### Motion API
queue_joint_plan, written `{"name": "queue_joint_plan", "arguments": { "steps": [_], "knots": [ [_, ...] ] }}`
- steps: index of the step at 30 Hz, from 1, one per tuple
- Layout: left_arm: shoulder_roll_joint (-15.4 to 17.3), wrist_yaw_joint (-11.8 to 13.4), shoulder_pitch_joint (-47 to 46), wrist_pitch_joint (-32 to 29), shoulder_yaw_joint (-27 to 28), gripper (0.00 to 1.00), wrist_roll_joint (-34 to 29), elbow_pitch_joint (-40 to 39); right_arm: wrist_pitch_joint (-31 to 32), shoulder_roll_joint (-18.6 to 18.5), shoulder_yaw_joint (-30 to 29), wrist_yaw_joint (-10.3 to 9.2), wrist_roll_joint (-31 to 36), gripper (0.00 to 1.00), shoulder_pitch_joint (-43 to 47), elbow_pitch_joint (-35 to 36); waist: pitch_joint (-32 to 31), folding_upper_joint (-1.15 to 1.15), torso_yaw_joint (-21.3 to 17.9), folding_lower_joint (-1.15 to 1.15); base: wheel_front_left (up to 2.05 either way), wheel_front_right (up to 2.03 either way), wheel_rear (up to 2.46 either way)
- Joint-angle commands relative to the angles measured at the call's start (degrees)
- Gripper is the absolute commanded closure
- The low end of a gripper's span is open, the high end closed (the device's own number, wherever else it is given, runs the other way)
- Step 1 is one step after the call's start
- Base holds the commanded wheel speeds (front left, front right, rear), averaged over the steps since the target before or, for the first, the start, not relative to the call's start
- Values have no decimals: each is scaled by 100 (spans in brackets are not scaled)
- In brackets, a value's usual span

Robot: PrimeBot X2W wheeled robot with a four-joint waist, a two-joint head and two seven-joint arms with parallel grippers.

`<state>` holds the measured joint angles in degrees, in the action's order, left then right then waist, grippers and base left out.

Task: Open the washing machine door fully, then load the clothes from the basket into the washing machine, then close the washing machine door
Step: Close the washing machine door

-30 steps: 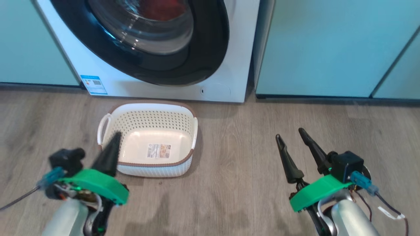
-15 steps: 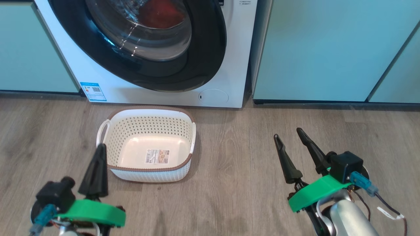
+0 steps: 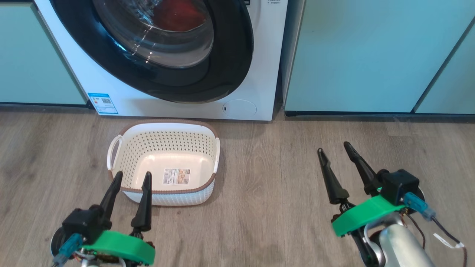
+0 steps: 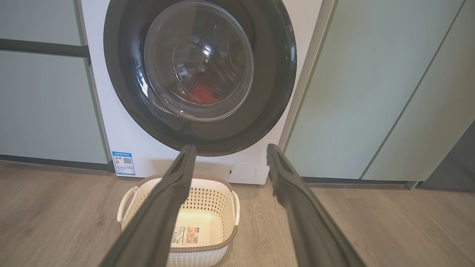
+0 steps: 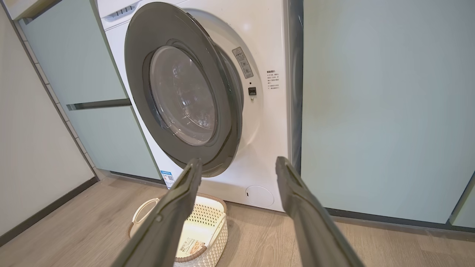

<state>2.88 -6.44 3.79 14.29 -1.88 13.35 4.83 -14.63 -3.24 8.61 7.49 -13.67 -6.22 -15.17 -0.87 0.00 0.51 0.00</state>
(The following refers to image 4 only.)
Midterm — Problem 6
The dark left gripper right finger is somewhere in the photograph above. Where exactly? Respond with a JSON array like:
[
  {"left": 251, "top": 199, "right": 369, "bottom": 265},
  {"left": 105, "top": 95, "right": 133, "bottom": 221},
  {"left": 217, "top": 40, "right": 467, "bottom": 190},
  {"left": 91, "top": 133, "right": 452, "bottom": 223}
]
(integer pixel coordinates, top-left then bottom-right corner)
[{"left": 266, "top": 144, "right": 366, "bottom": 267}]

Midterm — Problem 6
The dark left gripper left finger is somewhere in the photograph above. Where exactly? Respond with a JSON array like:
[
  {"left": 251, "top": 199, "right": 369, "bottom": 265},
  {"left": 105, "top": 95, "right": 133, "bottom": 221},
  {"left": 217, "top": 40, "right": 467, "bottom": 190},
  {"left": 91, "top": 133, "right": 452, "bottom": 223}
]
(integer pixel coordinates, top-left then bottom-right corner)
[{"left": 98, "top": 145, "right": 197, "bottom": 267}]

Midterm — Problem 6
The red cloth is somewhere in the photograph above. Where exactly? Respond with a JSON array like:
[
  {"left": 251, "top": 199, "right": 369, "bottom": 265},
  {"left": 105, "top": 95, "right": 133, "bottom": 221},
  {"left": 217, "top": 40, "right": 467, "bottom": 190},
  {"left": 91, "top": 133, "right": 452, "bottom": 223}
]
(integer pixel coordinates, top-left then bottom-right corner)
[{"left": 186, "top": 83, "right": 220, "bottom": 105}]

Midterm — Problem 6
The washing machine glass door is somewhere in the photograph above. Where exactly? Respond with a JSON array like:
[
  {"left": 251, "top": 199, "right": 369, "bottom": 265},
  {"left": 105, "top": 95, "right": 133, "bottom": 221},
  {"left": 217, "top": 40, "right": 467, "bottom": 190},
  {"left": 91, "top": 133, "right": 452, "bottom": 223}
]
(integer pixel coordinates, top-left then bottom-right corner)
[{"left": 103, "top": 0, "right": 297, "bottom": 156}]

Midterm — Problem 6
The white front-load washing machine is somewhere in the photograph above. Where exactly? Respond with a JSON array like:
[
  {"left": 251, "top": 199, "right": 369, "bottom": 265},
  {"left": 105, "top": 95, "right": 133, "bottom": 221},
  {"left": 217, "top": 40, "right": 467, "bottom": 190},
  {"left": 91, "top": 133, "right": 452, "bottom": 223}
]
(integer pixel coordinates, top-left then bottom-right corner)
[{"left": 79, "top": 0, "right": 323, "bottom": 185}]

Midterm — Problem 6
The tall teal cabinet door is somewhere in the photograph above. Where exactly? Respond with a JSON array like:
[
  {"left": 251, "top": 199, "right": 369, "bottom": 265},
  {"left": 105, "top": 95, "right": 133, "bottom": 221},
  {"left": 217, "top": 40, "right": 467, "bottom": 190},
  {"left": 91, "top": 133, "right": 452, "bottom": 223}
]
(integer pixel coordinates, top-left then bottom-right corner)
[
  {"left": 0, "top": 50, "right": 109, "bottom": 165},
  {"left": 284, "top": 0, "right": 466, "bottom": 181},
  {"left": 362, "top": 0, "right": 475, "bottom": 182}
]

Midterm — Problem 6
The paper product label sticker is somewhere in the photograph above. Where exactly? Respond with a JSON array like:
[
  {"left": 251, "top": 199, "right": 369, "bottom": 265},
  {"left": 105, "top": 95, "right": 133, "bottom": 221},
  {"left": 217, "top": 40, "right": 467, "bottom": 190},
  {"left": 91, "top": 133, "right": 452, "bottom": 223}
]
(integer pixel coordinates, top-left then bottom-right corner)
[{"left": 171, "top": 226, "right": 200, "bottom": 245}]

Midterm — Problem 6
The white perforated laundry basket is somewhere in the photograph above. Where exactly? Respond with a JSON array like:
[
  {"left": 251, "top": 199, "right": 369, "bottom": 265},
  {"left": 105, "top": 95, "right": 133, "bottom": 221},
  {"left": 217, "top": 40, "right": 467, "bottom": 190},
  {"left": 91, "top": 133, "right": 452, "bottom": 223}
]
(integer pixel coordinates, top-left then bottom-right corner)
[{"left": 117, "top": 174, "right": 240, "bottom": 267}]

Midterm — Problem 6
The blue energy label sticker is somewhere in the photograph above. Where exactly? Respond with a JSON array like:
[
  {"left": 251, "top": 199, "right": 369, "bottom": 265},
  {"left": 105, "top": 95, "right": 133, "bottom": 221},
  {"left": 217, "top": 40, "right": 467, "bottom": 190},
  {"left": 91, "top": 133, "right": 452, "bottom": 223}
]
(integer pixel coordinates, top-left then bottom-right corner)
[{"left": 112, "top": 151, "right": 136, "bottom": 176}]

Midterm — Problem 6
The round white drain filter cover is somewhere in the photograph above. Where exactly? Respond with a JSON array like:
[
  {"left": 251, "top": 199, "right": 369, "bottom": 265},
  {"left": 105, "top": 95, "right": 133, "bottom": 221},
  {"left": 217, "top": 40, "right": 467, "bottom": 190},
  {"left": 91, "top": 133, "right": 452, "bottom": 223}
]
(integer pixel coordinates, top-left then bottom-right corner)
[{"left": 228, "top": 162, "right": 257, "bottom": 182}]

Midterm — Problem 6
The short teal drawer front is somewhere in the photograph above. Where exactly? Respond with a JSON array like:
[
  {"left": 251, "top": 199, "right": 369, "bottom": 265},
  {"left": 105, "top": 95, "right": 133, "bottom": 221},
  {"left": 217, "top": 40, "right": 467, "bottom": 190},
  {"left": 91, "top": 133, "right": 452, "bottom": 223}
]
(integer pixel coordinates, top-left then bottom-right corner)
[{"left": 0, "top": 0, "right": 83, "bottom": 47}]

